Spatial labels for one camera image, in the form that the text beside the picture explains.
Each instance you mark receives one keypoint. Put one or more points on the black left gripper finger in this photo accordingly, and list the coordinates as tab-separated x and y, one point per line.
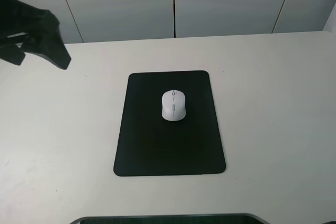
12	54
51	49

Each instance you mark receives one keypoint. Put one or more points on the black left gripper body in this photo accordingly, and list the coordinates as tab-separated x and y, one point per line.
20	21

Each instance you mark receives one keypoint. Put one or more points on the white wireless computer mouse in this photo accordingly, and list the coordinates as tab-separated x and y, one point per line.
173	105

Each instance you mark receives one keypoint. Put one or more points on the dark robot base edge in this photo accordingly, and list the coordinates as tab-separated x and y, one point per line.
200	218

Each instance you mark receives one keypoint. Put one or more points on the black rectangular mouse pad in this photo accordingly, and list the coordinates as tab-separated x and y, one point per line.
149	145

